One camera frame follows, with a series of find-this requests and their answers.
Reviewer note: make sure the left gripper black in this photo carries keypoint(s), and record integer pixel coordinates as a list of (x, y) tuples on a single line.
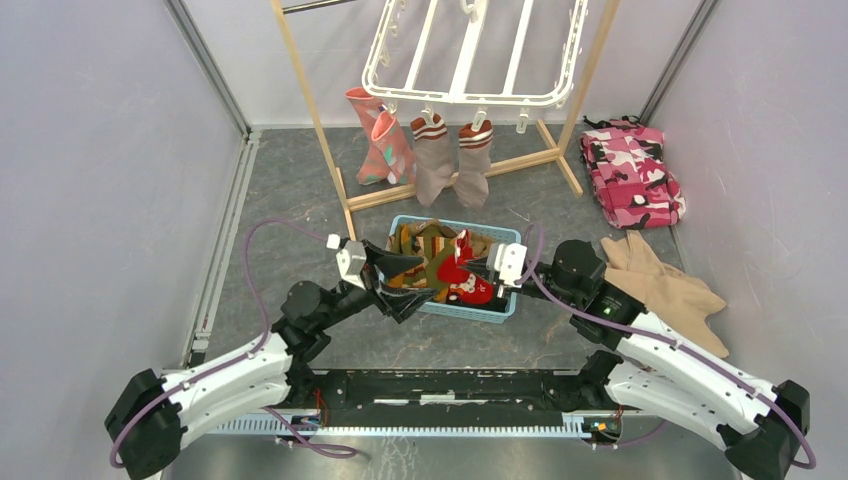
[(399, 302)]

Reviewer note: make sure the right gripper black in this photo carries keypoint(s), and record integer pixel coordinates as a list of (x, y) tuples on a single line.
[(478, 265)]

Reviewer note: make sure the red sock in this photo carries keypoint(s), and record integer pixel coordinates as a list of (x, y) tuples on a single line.
[(464, 286)]

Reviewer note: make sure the grey brown striped sock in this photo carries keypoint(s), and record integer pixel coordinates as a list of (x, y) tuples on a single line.
[(434, 162)]

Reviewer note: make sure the pink sock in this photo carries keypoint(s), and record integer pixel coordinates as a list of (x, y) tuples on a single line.
[(395, 152), (367, 108)]

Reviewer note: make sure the white clip hanger frame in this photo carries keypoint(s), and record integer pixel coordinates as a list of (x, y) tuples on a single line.
[(457, 93)]

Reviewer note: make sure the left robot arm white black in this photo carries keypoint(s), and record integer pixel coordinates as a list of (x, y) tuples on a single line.
[(157, 416)]

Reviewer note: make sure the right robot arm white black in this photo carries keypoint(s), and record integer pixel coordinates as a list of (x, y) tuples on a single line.
[(760, 427)]

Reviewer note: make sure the blue plastic basket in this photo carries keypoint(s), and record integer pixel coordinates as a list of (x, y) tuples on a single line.
[(500, 235)]

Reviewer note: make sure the olive yellow sock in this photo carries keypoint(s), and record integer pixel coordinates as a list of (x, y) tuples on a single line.
[(430, 240)]

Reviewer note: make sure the pink camouflage bag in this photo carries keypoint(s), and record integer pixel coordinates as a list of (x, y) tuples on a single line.
[(625, 164)]

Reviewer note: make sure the beige cloth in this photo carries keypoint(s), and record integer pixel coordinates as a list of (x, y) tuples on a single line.
[(682, 301)]

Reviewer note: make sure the black metal rod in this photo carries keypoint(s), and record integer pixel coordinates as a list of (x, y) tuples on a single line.
[(313, 5)]

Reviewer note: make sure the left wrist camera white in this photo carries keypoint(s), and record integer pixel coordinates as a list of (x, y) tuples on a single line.
[(350, 259)]

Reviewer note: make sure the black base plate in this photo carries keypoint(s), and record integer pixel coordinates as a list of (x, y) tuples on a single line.
[(448, 398)]

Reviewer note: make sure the toothed cable rail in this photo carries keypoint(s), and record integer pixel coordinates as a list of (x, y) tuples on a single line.
[(257, 424)]

